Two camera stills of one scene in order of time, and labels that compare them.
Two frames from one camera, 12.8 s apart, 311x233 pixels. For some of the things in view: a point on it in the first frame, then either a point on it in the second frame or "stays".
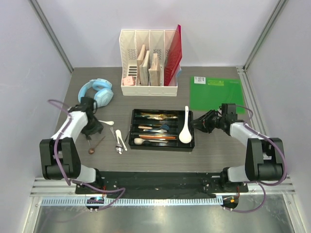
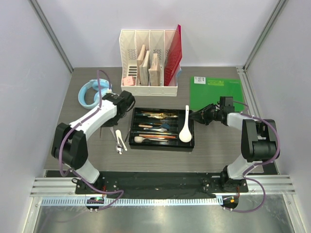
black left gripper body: x=93 y=126 to x=114 y=122
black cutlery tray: x=159 y=128 stays
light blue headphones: x=103 y=94 stays
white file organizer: x=142 y=53 stays
